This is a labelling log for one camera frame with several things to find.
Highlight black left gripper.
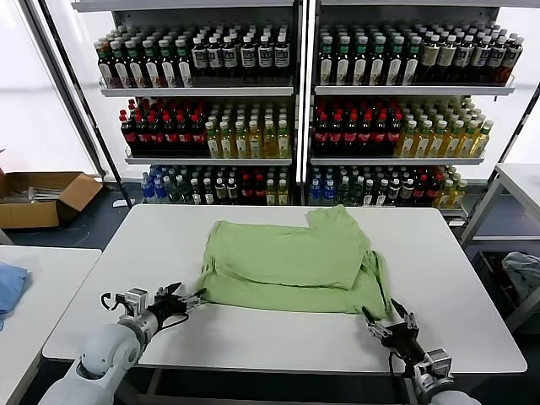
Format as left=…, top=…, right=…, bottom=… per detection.
left=147, top=282, right=208, bottom=326

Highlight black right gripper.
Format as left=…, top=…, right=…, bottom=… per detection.
left=361, top=298, right=425, bottom=359

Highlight green t-shirt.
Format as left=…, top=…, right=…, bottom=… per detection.
left=196, top=204, right=392, bottom=320

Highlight dark storage crate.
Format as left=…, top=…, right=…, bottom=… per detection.
left=480, top=251, right=540, bottom=321

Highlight red-cap cola bottle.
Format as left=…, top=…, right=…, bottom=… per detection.
left=387, top=111, right=404, bottom=156
left=252, top=172, right=267, bottom=205
left=358, top=111, right=375, bottom=156
left=120, top=109, right=137, bottom=156
left=240, top=172, right=254, bottom=205
left=148, top=110, right=165, bottom=156
left=163, top=110, right=179, bottom=156
left=192, top=113, right=208, bottom=156
left=314, top=111, right=331, bottom=156
left=134, top=110, right=151, bottom=156
left=176, top=110, right=193, bottom=156
left=329, top=111, right=345, bottom=156
left=413, top=175, right=427, bottom=207
left=425, top=173, right=440, bottom=207
left=343, top=111, right=359, bottom=156
left=373, top=111, right=389, bottom=156

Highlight grey crumpled cloth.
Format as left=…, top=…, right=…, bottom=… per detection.
left=500, top=251, right=540, bottom=305

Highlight blue folded cloth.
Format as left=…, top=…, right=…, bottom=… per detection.
left=0, top=261, right=33, bottom=320

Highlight brown cardboard box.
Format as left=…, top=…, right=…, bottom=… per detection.
left=0, top=170, right=105, bottom=230

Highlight clear plastic packing pieces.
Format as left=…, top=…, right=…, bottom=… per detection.
left=8, top=185, right=64, bottom=204

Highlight grey metal side table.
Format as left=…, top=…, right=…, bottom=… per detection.
left=459, top=162, right=540, bottom=334

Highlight green-cap dark tea bottle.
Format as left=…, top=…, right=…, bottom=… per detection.
left=96, top=38, right=114, bottom=89
left=335, top=35, right=354, bottom=85
left=175, top=38, right=194, bottom=89
left=318, top=35, right=337, bottom=85
left=141, top=40, right=160, bottom=89
left=353, top=35, right=371, bottom=85
left=370, top=35, right=388, bottom=85
left=403, top=36, right=423, bottom=84
left=110, top=40, right=129, bottom=89
left=158, top=39, right=177, bottom=89
left=387, top=35, right=405, bottom=85
left=125, top=40, right=144, bottom=89

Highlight blue-label dark drink bottle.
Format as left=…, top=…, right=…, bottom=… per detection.
left=474, top=36, right=494, bottom=84
left=256, top=35, right=274, bottom=79
left=273, top=35, right=291, bottom=79
left=206, top=36, right=224, bottom=79
left=240, top=36, right=257, bottom=79
left=490, top=36, right=510, bottom=84
left=457, top=35, right=477, bottom=84
left=192, top=37, right=210, bottom=79
left=505, top=36, right=526, bottom=84
left=222, top=36, right=240, bottom=79

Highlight beige-label dark drink bottle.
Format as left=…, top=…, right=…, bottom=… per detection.
left=438, top=35, right=459, bottom=84
left=421, top=35, right=442, bottom=84

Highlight grey metal shelf rack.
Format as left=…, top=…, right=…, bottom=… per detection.
left=70, top=0, right=305, bottom=208
left=304, top=0, right=518, bottom=212

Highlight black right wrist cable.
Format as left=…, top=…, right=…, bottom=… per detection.
left=387, top=352, right=408, bottom=379

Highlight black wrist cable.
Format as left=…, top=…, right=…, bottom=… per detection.
left=387, top=352, right=408, bottom=379
left=100, top=292, right=127, bottom=311

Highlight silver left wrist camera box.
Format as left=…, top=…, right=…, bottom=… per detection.
left=124, top=288, right=148, bottom=316

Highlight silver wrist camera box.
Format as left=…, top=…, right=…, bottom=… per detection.
left=428, top=348, right=456, bottom=381
left=124, top=288, right=148, bottom=316

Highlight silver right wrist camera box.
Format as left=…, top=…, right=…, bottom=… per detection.
left=428, top=348, right=456, bottom=381

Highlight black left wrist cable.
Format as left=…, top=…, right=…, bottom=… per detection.
left=100, top=292, right=127, bottom=311

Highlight dark metal window post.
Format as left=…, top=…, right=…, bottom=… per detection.
left=23, top=0, right=134, bottom=208

